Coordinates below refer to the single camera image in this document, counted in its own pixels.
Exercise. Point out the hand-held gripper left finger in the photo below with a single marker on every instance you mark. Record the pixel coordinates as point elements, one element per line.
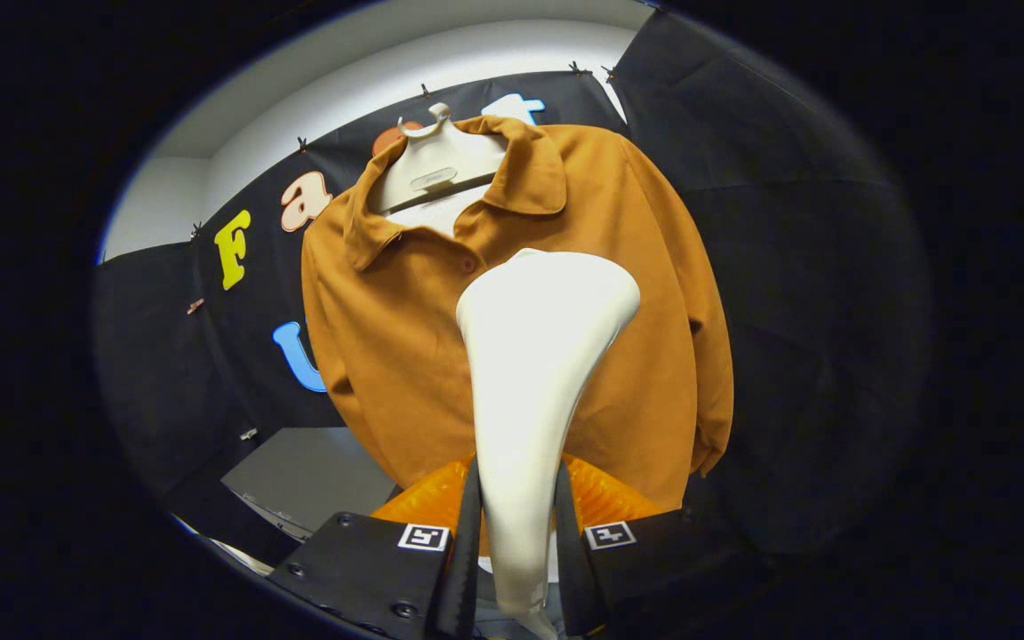
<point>466,569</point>

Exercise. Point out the black backdrop cloth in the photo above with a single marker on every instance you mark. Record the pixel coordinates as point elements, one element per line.
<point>788,267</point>

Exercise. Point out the orange-brown button shirt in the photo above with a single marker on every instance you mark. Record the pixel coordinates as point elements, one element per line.
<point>388,338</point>

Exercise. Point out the row of black clips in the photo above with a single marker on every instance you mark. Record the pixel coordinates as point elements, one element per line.
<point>577,68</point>

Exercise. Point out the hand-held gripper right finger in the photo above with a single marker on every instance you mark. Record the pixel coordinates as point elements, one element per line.
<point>570,569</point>

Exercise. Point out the white garment hanger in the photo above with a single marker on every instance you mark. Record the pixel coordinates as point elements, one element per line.
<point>432,164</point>

